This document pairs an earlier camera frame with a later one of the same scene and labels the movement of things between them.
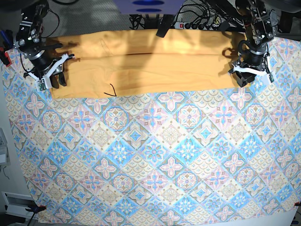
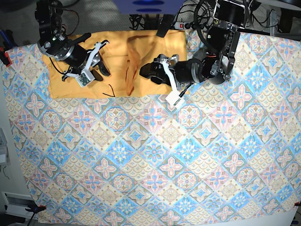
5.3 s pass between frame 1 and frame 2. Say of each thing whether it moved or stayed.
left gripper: moved
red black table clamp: stayed
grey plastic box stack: stayed
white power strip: stayed
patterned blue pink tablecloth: stayed
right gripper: moved
